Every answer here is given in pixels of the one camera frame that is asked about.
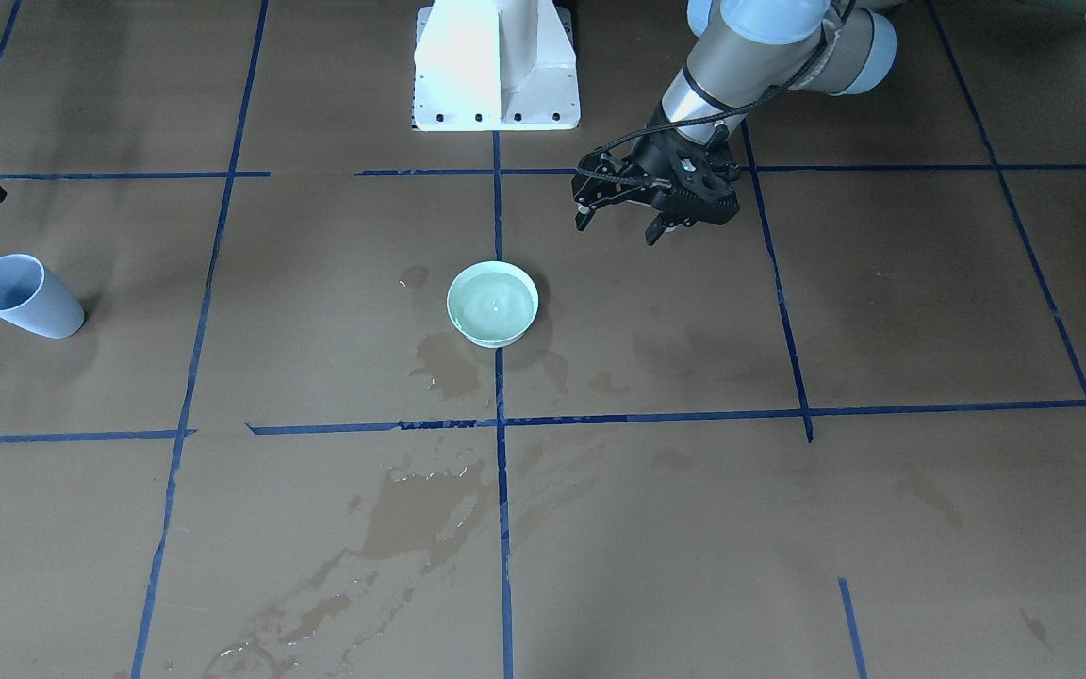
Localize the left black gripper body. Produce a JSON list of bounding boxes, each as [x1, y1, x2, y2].
[[633, 127, 740, 226]]

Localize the mint green bowl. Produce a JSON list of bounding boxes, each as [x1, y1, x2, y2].
[[447, 259, 540, 349]]

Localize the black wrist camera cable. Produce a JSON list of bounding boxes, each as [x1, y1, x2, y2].
[[581, 0, 860, 180]]

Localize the grey blue plastic cup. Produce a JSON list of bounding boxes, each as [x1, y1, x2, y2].
[[0, 253, 86, 339]]

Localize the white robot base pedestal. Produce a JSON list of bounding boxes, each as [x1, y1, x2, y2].
[[411, 1, 582, 133]]

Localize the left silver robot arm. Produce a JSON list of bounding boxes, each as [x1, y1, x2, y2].
[[570, 1, 940, 244]]

